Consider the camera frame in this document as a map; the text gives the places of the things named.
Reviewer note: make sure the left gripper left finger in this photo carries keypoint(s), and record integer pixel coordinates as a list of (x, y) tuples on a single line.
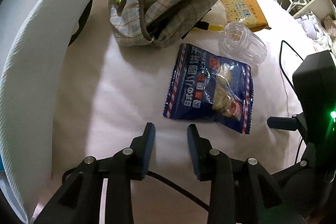
[(133, 161)]

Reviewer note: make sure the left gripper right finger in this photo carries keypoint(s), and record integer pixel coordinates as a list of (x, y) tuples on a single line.
[(208, 162)]

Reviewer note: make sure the clear ribbed plastic cup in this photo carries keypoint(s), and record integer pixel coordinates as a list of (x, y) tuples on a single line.
[(239, 43)]

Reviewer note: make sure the white bed cover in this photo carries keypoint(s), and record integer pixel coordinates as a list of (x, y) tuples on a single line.
[(108, 93)]

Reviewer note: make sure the dark blue biscuit packet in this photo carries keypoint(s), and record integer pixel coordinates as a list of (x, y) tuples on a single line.
[(208, 87)]

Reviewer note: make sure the orange cracker packet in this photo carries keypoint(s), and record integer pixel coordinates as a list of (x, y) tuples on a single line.
[(246, 12)]

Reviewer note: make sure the plaid fabric pouch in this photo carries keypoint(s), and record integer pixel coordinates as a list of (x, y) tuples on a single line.
[(157, 22)]

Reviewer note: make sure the white fabric storage box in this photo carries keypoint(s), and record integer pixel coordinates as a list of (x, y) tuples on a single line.
[(34, 38)]

